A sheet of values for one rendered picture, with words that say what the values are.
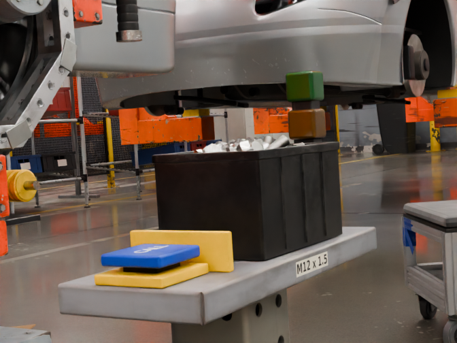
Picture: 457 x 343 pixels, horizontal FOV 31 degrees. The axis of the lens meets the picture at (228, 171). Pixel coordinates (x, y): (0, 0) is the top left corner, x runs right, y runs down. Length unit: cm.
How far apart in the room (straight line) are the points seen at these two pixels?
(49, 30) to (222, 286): 98
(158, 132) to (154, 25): 353
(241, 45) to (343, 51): 46
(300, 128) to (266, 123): 627
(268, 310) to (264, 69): 292
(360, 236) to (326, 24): 273
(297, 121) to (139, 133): 464
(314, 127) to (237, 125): 829
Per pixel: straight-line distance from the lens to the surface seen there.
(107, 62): 195
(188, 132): 548
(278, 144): 95
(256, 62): 378
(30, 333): 164
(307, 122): 109
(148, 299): 76
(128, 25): 141
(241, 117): 934
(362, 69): 381
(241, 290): 78
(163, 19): 216
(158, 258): 76
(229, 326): 88
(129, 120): 576
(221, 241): 81
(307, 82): 109
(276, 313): 93
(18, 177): 151
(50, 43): 163
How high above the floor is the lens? 59
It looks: 3 degrees down
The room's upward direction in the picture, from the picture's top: 4 degrees counter-clockwise
